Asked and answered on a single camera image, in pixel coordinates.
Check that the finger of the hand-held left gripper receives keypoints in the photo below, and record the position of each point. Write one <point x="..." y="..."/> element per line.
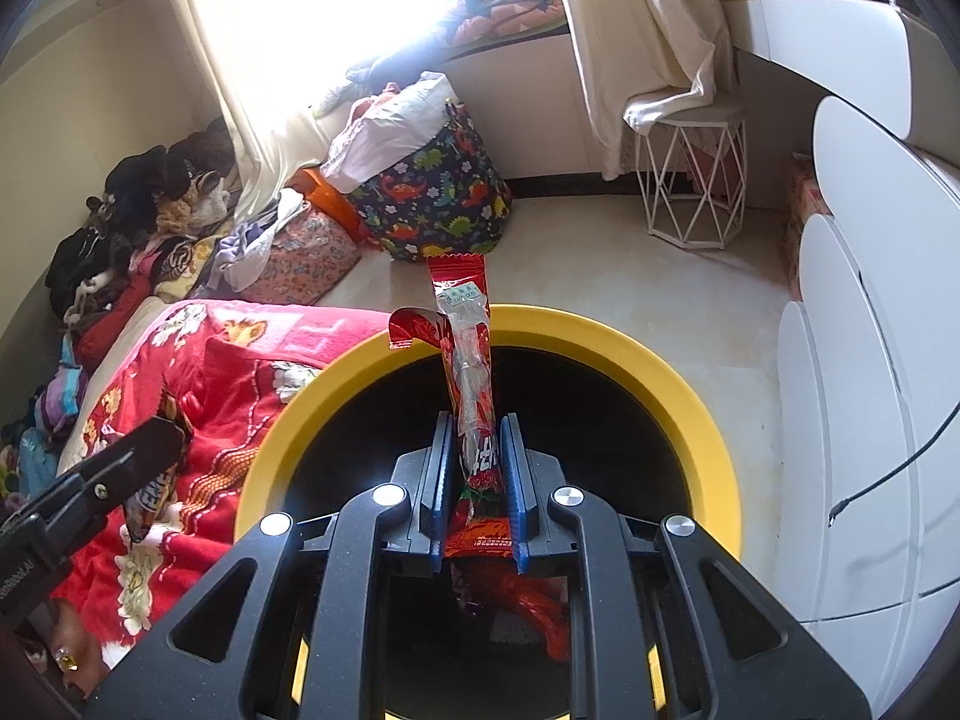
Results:
<point x="97" y="484"/>

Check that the window with dark frame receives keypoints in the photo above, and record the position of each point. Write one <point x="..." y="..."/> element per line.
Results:
<point x="337" y="0"/>

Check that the red snack wrapper clear window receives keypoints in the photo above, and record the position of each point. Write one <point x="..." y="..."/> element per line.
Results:
<point x="469" y="330"/>

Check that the orange patterned box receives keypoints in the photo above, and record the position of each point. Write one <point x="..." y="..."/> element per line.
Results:
<point x="804" y="217"/>

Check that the white plastic bag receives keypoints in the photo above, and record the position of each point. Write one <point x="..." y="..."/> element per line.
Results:
<point x="390" y="135"/>

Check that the orange and black blanket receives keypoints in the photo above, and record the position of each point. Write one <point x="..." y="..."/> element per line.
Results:
<point x="510" y="11"/>

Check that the orange plastic object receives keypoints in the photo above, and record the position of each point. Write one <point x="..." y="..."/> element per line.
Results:
<point x="330" y="202"/>

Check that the lilac and white clothes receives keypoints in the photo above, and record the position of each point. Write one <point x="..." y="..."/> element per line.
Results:
<point x="255" y="240"/>

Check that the floral patterned bag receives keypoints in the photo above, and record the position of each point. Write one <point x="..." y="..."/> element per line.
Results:
<point x="307" y="262"/>

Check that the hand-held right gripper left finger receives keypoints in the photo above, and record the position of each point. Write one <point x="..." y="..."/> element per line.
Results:
<point x="441" y="480"/>

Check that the beige bed sheet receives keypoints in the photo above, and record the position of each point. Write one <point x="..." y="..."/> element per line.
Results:
<point x="124" y="345"/>

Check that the pink cloth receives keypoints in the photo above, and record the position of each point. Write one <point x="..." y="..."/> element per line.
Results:
<point x="373" y="101"/>

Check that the cream curtain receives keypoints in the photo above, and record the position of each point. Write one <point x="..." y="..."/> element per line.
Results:
<point x="645" y="30"/>
<point x="247" y="90"/>

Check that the red plastic bag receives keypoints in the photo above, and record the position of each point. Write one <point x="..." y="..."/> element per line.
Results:
<point x="532" y="607"/>

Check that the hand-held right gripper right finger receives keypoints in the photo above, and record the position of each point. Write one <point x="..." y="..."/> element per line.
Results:
<point x="514" y="480"/>

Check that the red floral blanket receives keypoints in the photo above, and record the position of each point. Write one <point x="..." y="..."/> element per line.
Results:
<point x="247" y="405"/>

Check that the white window seat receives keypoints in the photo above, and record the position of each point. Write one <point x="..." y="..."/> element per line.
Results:
<point x="540" y="112"/>

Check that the dinosaur print storage bag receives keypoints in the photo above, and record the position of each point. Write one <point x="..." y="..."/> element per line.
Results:
<point x="427" y="202"/>

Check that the dark snack wrapper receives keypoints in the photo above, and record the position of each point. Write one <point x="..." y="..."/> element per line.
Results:
<point x="150" y="502"/>

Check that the white desk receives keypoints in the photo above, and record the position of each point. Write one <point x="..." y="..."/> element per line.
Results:
<point x="825" y="45"/>

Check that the pile of clothes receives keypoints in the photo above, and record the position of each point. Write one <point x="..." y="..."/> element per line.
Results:
<point x="135" y="187"/>

